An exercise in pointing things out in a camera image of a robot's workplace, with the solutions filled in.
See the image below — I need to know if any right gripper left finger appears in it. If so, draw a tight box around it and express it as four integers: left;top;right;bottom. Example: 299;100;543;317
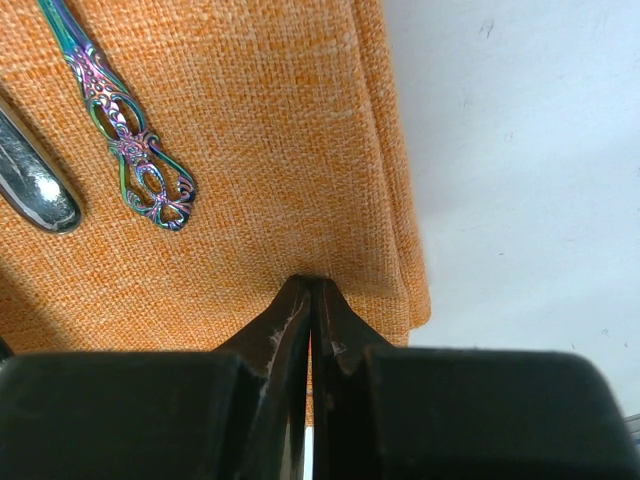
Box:
1;276;311;479

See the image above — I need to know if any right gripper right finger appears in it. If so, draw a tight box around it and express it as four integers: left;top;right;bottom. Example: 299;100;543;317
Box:
310;280;639;479

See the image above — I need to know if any copper bowl spoon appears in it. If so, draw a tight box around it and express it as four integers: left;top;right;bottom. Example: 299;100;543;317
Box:
39;1;196;232

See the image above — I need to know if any orange cloth napkin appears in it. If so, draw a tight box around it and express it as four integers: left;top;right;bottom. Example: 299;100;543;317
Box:
1;1;431;352

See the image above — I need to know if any silver table knife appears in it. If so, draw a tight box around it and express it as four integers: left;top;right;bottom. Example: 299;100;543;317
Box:
1;100;83;235

